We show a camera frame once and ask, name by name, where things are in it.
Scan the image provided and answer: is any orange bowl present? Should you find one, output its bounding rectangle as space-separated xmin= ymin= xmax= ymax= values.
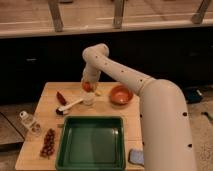
xmin=109 ymin=85 xmax=133 ymax=105

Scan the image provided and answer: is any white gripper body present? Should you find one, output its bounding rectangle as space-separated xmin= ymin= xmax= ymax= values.
xmin=81 ymin=69 xmax=100 ymax=91

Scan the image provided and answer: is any wooden table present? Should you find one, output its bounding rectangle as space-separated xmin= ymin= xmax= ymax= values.
xmin=15 ymin=82 xmax=143 ymax=171

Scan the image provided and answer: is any small yellow object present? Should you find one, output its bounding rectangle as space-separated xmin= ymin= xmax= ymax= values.
xmin=95 ymin=90 xmax=102 ymax=96

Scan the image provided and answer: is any red chili pepper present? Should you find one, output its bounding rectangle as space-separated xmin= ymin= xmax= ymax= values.
xmin=56 ymin=92 xmax=67 ymax=105

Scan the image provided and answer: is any red apple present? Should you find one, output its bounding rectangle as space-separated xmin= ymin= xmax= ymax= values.
xmin=83 ymin=82 xmax=93 ymax=92

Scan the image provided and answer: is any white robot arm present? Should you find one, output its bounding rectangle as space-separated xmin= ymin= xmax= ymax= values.
xmin=82 ymin=44 xmax=197 ymax=171

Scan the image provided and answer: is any green plastic tray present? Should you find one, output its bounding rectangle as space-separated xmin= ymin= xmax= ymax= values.
xmin=55 ymin=116 xmax=126 ymax=171

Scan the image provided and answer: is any bunch of red grapes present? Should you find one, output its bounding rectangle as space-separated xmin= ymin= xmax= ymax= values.
xmin=40 ymin=129 xmax=55 ymax=158

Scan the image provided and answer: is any white paper cup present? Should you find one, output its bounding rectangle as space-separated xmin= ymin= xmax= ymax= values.
xmin=83 ymin=92 xmax=95 ymax=106

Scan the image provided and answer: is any blue sponge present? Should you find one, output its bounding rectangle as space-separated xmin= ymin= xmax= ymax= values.
xmin=128 ymin=149 xmax=144 ymax=166

